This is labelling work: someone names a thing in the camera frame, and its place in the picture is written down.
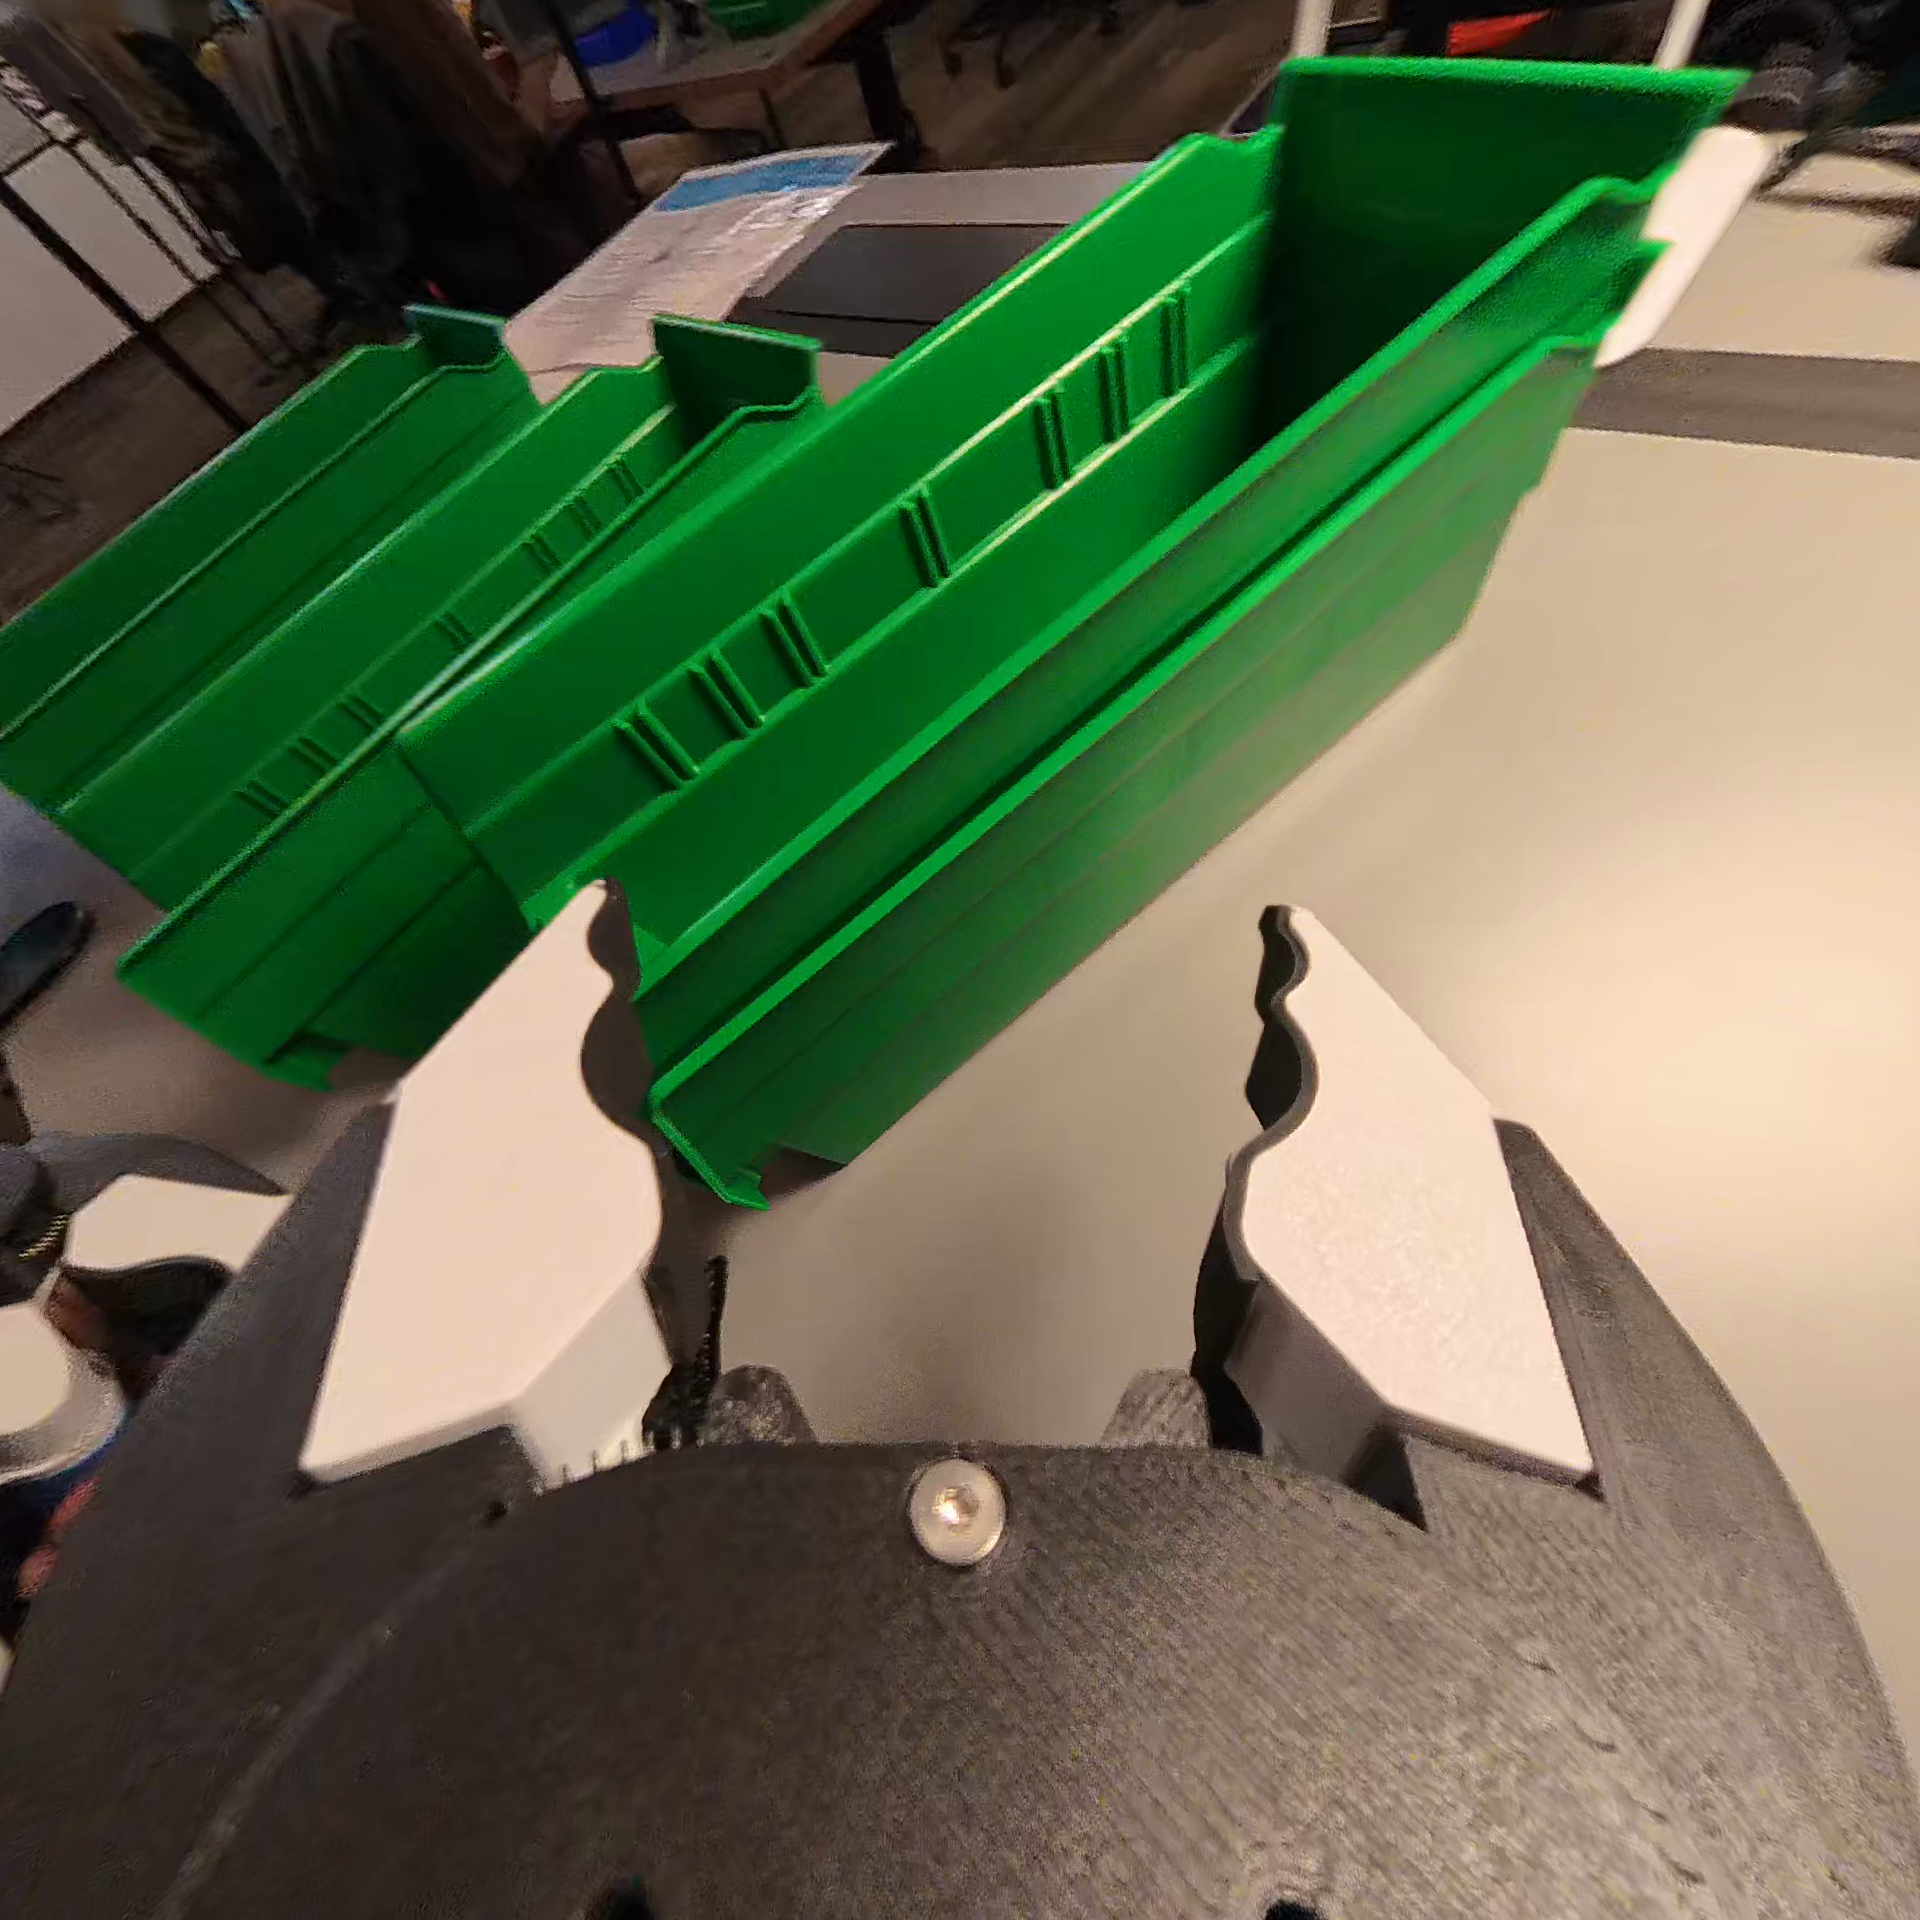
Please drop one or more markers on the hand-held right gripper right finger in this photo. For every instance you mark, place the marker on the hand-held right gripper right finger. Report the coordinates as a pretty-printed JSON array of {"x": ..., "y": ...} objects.
[{"x": 1412, "y": 1244}]

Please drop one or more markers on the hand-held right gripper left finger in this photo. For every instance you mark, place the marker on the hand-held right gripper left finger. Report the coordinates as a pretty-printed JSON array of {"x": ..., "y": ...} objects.
[{"x": 495, "y": 1244}]

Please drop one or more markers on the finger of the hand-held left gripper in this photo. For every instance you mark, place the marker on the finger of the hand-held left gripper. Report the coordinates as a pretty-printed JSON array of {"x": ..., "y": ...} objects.
[
  {"x": 166, "y": 1223},
  {"x": 30, "y": 1395}
]

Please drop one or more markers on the green plastic bin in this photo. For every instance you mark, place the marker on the green plastic bin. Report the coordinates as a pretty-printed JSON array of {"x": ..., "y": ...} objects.
[
  {"x": 1050, "y": 494},
  {"x": 181, "y": 628},
  {"x": 346, "y": 914},
  {"x": 1200, "y": 840}
]

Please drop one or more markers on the printed paper sheet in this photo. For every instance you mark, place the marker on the printed paper sheet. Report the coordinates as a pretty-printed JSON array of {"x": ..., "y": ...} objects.
[{"x": 720, "y": 225}]

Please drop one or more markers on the black mat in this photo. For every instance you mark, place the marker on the black mat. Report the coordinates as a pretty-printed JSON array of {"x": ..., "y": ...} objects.
[{"x": 930, "y": 270}]

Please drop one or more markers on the white and wood document stand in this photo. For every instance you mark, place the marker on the white and wood document stand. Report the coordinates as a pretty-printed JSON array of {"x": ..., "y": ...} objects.
[{"x": 1704, "y": 182}]

